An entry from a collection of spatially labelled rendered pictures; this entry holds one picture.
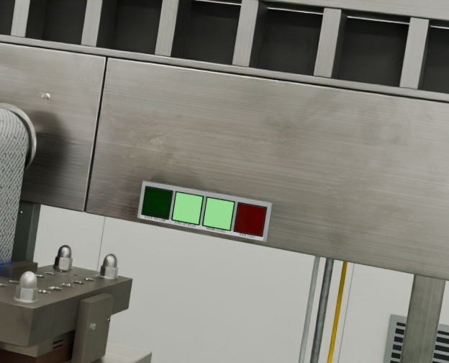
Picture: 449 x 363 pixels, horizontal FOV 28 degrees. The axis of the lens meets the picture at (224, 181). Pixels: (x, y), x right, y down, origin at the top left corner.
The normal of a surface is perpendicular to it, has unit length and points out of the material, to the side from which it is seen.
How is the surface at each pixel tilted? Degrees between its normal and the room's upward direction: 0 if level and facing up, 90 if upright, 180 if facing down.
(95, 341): 90
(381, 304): 90
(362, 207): 90
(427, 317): 90
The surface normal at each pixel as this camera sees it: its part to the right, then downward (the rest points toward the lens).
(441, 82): -0.27, 0.01
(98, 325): 0.95, 0.16
